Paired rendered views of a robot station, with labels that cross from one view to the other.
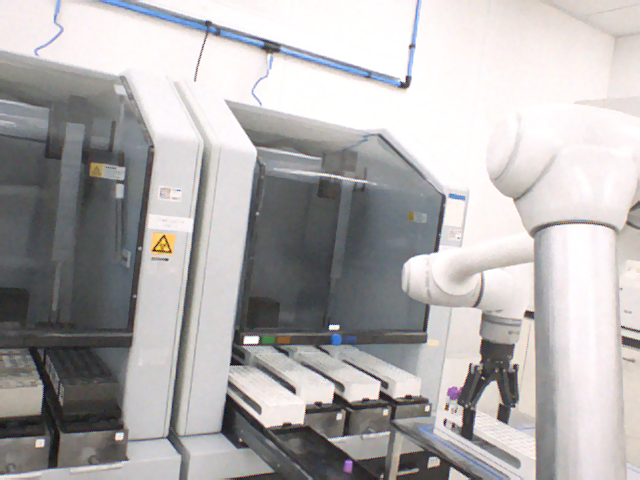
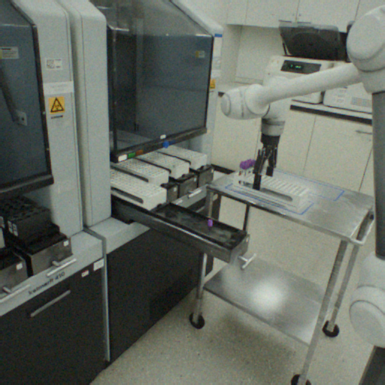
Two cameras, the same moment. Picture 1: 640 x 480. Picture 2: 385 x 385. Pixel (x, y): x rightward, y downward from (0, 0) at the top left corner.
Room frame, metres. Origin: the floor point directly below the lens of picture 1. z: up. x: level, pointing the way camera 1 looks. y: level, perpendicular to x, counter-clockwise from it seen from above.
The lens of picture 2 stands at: (0.22, 0.40, 1.42)
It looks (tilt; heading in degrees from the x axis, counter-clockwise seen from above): 25 degrees down; 335
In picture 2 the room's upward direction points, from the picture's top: 5 degrees clockwise
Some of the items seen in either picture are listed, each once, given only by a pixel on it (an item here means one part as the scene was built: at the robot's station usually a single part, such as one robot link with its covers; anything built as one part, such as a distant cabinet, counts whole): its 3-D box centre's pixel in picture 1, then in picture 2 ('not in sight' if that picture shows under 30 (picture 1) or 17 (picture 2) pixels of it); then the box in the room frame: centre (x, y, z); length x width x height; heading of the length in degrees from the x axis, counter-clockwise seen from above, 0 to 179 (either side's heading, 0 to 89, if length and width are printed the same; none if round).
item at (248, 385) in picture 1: (258, 395); (128, 189); (1.46, 0.11, 0.83); 0.30 x 0.10 x 0.06; 33
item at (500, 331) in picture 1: (500, 328); (271, 126); (1.33, -0.42, 1.10); 0.09 x 0.09 x 0.06
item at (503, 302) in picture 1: (501, 280); (274, 98); (1.33, -0.41, 1.21); 0.13 x 0.11 x 0.16; 97
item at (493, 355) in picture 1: (495, 360); (268, 144); (1.33, -0.42, 1.03); 0.08 x 0.07 x 0.09; 120
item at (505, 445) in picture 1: (494, 442); (269, 188); (1.30, -0.44, 0.85); 0.30 x 0.10 x 0.06; 30
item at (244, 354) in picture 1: (243, 348); not in sight; (1.89, 0.21, 0.83); 0.30 x 0.10 x 0.06; 33
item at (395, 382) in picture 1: (376, 375); (177, 156); (1.79, -0.22, 0.83); 0.30 x 0.10 x 0.06; 33
